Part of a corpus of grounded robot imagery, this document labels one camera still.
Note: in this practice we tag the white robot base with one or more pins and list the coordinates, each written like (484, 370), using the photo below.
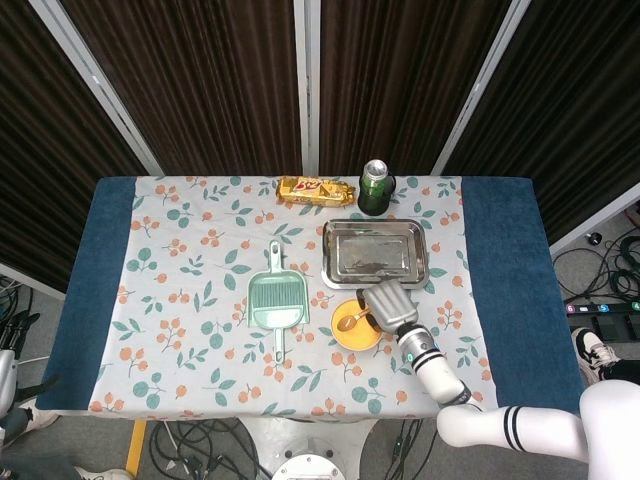
(305, 462)

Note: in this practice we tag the mint green dustpan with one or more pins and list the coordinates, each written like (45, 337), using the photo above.
(277, 280)

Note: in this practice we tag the green drink can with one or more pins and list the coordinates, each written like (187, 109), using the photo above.
(375, 175)

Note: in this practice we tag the blue table cover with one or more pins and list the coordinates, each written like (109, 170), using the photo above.
(510, 280)

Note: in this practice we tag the mint green hand brush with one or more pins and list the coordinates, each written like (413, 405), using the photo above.
(277, 315)

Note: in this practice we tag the dark ribbed partition panel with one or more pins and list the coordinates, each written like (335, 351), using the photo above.
(40, 175)
(565, 110)
(200, 85)
(395, 80)

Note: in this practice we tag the metal spoon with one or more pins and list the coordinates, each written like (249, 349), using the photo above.
(345, 323)

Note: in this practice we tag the black mesh cup holder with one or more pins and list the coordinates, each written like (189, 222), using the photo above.
(374, 206)

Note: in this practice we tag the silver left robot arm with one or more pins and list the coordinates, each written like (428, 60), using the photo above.
(6, 375)

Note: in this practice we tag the yellow powder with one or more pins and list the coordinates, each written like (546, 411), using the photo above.
(357, 338)

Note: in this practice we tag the white and black sneaker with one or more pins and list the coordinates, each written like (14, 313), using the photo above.
(592, 350)

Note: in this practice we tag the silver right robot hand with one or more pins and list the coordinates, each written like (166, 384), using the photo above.
(392, 306)

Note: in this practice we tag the stainless steel tray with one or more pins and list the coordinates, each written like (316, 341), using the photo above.
(375, 252)

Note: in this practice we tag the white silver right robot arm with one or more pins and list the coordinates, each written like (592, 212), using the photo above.
(440, 372)

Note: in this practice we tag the yellow biscuit packet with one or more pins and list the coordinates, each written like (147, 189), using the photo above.
(315, 192)

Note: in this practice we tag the cream round bowl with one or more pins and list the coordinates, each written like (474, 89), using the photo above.
(334, 330)

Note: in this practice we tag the floral tablecloth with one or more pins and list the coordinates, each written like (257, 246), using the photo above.
(200, 300)

